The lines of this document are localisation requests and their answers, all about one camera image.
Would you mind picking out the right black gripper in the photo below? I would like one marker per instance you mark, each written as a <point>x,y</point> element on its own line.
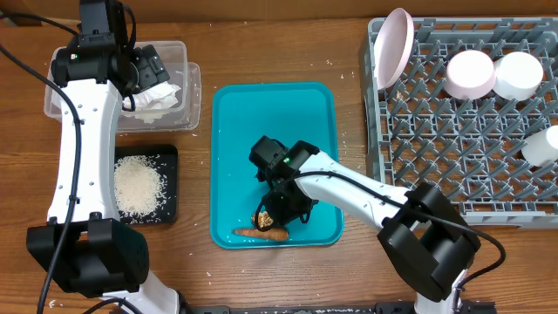
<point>282,216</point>

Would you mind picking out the brown nut bar piece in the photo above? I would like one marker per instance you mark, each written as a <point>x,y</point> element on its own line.
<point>262,221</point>

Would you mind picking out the white rice pile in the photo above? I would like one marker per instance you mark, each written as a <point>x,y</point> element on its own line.
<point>139,187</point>

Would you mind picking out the white tissue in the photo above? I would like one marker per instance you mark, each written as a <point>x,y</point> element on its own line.
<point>153,103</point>

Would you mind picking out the large white plate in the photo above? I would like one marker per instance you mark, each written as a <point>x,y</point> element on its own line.
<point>393,47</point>

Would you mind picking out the small white plate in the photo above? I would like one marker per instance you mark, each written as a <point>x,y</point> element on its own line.
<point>470,75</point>

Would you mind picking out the pale green cup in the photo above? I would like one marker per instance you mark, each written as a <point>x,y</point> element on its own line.
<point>541,148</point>

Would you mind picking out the pale green bowl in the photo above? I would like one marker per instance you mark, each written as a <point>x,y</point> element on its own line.
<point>518,75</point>

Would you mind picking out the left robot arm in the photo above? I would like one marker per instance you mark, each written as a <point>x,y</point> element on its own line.
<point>84,247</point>

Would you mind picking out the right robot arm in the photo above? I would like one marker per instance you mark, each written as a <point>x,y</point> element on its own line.
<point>426,240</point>

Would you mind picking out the grey dishwasher rack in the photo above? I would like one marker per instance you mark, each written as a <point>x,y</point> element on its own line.
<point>469,149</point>

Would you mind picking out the orange carrot piece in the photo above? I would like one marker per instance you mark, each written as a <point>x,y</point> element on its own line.
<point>280,235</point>

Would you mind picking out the teal plastic serving tray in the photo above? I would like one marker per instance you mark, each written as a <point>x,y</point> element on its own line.
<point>241,115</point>

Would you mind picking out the black rectangular tray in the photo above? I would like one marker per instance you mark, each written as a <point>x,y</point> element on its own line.
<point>166,157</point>

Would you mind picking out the clear plastic bin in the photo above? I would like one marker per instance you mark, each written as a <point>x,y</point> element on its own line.
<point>187,104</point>

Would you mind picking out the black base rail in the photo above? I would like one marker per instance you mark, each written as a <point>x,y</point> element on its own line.
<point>399,307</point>

